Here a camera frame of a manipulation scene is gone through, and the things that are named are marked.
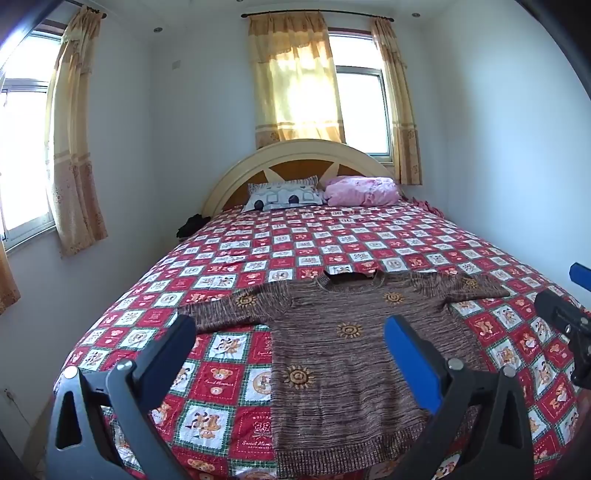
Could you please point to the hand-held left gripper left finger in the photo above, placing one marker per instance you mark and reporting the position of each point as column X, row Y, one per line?
column 178, row 341

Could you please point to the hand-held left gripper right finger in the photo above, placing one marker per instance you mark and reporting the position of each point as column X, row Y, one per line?
column 411, row 364

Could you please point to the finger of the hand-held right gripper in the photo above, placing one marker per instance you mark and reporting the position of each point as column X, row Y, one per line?
column 582, row 276
column 579, row 332

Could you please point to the brown knit sweater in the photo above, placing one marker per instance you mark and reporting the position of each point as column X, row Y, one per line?
column 341, row 360

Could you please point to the red checkered bear bedspread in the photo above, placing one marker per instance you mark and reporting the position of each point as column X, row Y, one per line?
column 231, row 378

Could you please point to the dark cloth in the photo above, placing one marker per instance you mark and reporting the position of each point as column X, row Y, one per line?
column 190, row 226

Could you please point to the grey patterned pillow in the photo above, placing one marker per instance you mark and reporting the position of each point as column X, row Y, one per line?
column 281, row 196

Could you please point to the orange curtain edge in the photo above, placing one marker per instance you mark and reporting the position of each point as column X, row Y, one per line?
column 8, row 281

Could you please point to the pink pillow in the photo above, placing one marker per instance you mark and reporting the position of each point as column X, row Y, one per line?
column 360, row 191

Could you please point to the long yellow patterned curtain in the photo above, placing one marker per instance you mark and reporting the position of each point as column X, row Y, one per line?
column 74, row 152

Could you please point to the cream wooden headboard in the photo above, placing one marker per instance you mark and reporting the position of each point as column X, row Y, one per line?
column 295, row 154

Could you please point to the large white framed window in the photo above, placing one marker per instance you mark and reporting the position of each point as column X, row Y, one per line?
column 25, row 161

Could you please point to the wide yellow curtain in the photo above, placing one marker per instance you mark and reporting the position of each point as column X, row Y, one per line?
column 295, row 78

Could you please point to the black curtain rod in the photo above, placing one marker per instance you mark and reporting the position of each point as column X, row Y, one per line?
column 351, row 16

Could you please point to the white wall outlet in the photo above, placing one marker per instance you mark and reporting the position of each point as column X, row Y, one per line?
column 9, row 394

